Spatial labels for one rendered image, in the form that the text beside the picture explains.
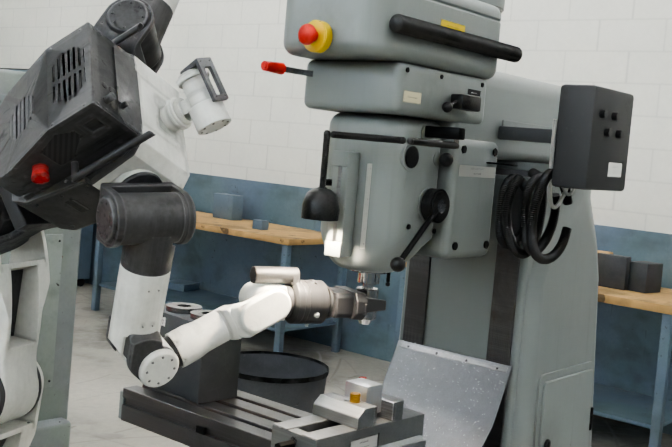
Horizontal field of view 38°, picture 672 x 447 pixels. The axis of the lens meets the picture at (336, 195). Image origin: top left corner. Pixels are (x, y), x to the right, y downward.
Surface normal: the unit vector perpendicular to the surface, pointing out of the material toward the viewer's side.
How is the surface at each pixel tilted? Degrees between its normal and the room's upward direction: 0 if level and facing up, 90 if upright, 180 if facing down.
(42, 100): 74
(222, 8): 90
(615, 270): 90
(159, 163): 95
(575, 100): 90
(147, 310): 108
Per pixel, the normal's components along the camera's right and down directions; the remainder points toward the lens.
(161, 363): 0.56, 0.40
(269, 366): 0.11, 0.00
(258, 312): 0.47, 0.06
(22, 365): 0.94, -0.04
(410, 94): 0.77, 0.10
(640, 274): -0.74, -0.03
